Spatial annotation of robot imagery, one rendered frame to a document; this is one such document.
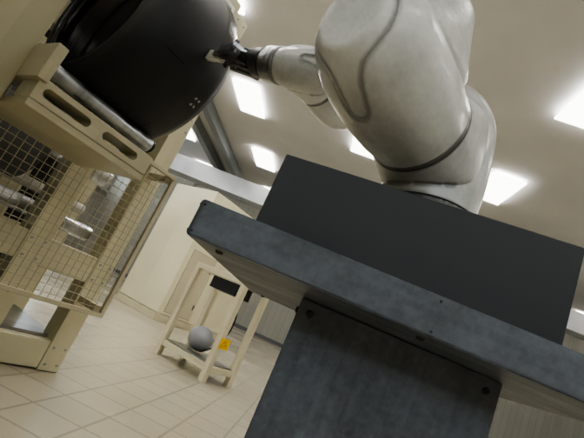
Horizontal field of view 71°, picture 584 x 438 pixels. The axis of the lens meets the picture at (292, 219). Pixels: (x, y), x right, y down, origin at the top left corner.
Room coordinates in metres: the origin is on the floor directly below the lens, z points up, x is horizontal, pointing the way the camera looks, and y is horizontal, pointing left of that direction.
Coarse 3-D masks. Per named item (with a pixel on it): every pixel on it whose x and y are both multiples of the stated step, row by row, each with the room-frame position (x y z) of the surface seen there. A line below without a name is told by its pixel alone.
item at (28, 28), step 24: (0, 0) 0.87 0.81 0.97; (24, 0) 0.89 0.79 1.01; (48, 0) 0.92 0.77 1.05; (0, 24) 0.89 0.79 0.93; (24, 24) 0.92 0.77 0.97; (48, 24) 0.95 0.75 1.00; (0, 48) 0.91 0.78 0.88; (24, 48) 0.94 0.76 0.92; (0, 72) 0.93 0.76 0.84; (0, 96) 0.95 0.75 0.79
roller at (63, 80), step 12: (60, 72) 0.95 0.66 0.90; (60, 84) 0.97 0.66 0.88; (72, 84) 0.98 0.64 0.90; (72, 96) 1.01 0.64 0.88; (84, 96) 1.01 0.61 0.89; (96, 96) 1.03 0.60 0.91; (96, 108) 1.04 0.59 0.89; (108, 108) 1.06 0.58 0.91; (108, 120) 1.08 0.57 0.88; (120, 120) 1.10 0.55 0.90; (120, 132) 1.13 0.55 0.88; (132, 132) 1.14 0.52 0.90; (144, 144) 1.18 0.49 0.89
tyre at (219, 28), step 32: (96, 0) 1.28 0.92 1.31; (128, 0) 1.31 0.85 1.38; (160, 0) 0.94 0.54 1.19; (192, 0) 0.97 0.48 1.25; (64, 32) 1.22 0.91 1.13; (96, 32) 1.35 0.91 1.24; (128, 32) 0.96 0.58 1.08; (160, 32) 0.95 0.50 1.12; (192, 32) 1.00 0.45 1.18; (224, 32) 1.08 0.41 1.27; (64, 64) 1.07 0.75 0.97; (96, 64) 1.00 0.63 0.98; (128, 64) 0.98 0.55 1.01; (160, 64) 1.00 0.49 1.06; (192, 64) 1.04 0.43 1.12; (128, 96) 1.06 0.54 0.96; (160, 96) 1.08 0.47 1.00; (192, 96) 1.11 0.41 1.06; (160, 128) 1.17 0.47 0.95
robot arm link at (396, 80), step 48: (336, 0) 0.41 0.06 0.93; (384, 0) 0.36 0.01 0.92; (432, 0) 0.38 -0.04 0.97; (336, 48) 0.40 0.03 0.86; (384, 48) 0.37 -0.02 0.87; (432, 48) 0.38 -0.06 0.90; (336, 96) 0.45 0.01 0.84; (384, 96) 0.41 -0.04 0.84; (432, 96) 0.42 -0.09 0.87; (384, 144) 0.49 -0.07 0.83; (432, 144) 0.48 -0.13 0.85
